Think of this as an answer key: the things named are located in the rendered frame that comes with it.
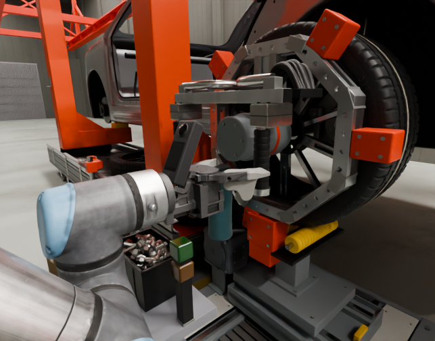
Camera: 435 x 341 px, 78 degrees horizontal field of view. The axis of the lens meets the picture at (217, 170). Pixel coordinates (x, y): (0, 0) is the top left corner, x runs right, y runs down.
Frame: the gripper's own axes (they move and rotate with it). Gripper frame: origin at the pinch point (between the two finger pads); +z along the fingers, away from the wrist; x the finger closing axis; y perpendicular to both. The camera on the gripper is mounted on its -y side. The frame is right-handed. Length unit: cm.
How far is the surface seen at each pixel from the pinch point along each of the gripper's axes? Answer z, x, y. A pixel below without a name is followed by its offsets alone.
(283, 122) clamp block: 10.0, 2.7, -8.0
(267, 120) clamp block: 4.6, 2.7, -8.9
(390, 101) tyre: 35.8, 14.7, -11.7
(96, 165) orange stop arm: 19, -177, 31
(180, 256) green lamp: -13.0, -5.8, 19.1
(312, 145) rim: 36.8, -5.9, 0.8
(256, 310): 29, -22, 67
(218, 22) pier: 430, -511, -206
